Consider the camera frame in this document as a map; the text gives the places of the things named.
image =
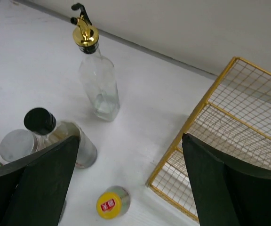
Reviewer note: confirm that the clear bottle black cap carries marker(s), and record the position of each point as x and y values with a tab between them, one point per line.
43	123

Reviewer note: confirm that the right yellow-cap sauce bottle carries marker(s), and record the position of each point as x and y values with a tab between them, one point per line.
113	203

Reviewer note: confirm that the clear oil bottle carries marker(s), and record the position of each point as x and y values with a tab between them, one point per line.
96	72

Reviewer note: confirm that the rear silver-lid spice jar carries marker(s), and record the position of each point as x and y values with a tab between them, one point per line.
20	143

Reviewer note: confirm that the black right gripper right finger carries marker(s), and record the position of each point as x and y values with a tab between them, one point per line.
227	191

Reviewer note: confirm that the gold wire basket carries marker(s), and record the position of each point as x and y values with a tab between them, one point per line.
234	116

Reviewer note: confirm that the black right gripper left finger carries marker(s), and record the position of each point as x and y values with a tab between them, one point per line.
33	189

